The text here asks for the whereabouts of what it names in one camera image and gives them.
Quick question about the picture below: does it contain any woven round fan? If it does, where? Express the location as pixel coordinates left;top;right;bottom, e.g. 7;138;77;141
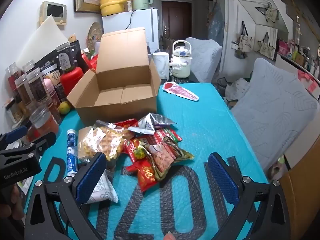
87;22;103;49

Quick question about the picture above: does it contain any blue bubble wrap roll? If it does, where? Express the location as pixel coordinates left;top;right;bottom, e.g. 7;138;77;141
207;2;225;45

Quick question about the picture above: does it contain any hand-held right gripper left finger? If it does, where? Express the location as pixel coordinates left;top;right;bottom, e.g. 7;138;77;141
24;152;108;240

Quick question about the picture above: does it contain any dark cereal packet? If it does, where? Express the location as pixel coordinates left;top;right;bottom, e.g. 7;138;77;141
144;139;195;182

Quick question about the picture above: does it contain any red printed bag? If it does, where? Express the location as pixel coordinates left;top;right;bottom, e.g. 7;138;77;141
81;54;97;73

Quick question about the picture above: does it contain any pink bottle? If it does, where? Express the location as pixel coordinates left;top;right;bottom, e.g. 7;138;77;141
44;79;60;105

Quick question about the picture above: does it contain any beige wall intercom panel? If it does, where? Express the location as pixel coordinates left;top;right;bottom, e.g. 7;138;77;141
40;1;68;25

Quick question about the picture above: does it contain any beige tote bag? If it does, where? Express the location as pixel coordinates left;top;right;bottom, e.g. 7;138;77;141
231;21;254;59
259;32;277;60

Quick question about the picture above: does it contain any silver foil snack packet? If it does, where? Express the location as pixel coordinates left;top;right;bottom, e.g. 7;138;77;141
127;113;177;135

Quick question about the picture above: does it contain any black power cable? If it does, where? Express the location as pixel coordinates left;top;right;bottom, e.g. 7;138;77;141
125;9;137;30

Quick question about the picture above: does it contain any person's left hand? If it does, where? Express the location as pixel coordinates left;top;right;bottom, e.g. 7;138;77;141
0;186;24;221

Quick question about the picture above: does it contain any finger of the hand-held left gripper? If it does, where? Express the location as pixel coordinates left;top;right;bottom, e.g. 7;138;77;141
0;126;28;150
17;132;57;159

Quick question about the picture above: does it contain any white fridge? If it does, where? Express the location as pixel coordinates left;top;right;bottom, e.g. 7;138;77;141
102;8;160;53

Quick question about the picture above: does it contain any grey quilted covered chair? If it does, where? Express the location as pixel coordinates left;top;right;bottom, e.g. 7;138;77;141
186;37;223;83
230;57;320;170

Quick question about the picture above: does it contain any dark brown door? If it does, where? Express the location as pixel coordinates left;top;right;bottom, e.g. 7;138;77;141
161;0;193;39

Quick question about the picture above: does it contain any white paper towel roll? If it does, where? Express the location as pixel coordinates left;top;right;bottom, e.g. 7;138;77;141
152;51;170;78

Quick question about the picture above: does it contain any black snack bag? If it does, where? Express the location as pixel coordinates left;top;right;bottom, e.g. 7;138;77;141
34;40;87;98

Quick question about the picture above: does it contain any white triangular snack packet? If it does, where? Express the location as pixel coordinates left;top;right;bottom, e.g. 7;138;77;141
89;172;119;204

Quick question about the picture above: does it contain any white cartoon kettle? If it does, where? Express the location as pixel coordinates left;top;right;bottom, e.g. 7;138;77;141
169;40;194;78

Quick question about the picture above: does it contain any green fruit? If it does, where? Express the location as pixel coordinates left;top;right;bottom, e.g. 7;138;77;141
58;101;71;115

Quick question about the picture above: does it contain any brown cardboard box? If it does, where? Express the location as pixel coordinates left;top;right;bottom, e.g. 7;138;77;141
66;27;162;128

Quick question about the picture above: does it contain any white foam board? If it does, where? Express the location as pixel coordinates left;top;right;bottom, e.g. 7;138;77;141
15;15;69;65

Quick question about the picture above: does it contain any brown cardboard sheet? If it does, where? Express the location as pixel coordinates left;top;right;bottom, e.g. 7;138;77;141
277;135;320;240

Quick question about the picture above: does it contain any red plastic container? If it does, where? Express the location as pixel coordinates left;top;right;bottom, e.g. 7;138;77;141
60;67;84;97

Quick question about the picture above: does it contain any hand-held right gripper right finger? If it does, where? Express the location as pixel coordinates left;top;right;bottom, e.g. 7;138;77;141
207;152;293;240

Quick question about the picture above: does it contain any yellow pot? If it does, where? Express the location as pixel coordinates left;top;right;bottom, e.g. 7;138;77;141
100;0;135;17

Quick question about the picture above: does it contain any clear waffle packet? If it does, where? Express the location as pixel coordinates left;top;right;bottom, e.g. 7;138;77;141
77;119;128;162

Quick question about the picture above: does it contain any group of clear food jars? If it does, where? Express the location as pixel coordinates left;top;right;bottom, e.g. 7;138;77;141
5;42;73;140

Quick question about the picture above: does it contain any white plastic bag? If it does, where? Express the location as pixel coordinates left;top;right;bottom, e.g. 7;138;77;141
225;77;250;100

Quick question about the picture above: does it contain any blue tablet tube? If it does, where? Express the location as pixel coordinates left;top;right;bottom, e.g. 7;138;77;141
66;129;80;177

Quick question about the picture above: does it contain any row of assorted bottles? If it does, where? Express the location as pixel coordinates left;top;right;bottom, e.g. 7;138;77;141
277;16;320;78

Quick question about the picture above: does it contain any pink rose printed packet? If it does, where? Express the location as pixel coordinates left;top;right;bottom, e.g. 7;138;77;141
162;81;199;102

